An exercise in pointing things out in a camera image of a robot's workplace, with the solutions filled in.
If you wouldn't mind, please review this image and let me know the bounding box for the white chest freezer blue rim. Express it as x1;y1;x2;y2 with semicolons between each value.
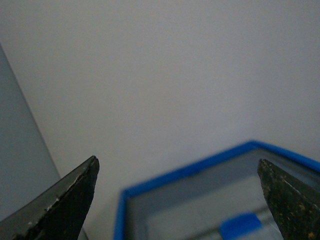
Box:
0;0;320;240

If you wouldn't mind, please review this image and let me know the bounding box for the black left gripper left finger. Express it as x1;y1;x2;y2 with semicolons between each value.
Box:
0;156;100;240

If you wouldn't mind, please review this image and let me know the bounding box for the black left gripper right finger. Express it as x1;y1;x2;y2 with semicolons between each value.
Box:
257;159;320;240

